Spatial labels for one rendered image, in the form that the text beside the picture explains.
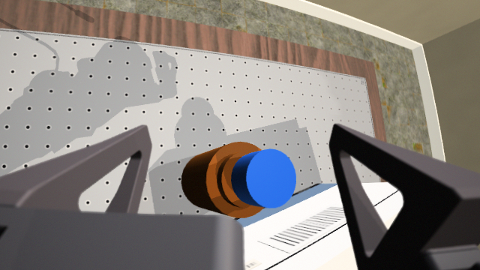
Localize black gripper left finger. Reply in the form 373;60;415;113
0;124;152;213

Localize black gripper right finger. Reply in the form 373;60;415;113
328;124;480;270

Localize brown bottle with blue cap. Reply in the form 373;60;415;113
181;142;296;218

